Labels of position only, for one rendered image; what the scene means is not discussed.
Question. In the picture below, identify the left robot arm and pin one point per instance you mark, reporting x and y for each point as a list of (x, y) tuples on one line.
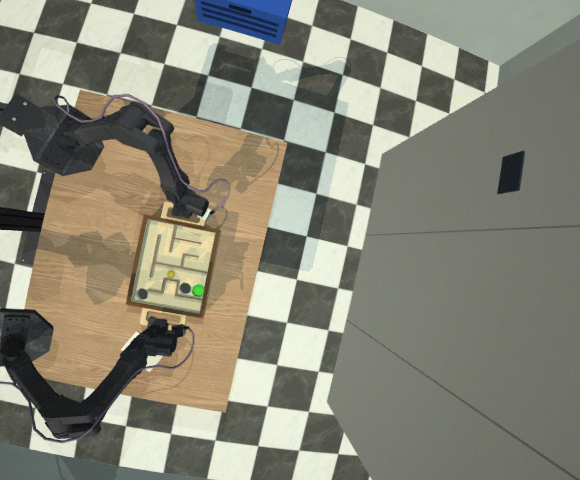
[(128, 130)]

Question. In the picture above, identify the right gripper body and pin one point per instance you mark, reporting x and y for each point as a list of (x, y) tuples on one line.
[(160, 326)]

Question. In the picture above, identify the wooden maze board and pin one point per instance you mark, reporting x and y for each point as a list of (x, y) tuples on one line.
[(172, 267)]

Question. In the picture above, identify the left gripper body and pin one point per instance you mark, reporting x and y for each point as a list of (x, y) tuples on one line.
[(182, 212)]

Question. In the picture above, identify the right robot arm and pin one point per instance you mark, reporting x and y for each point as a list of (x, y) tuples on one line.
[(61, 410)]

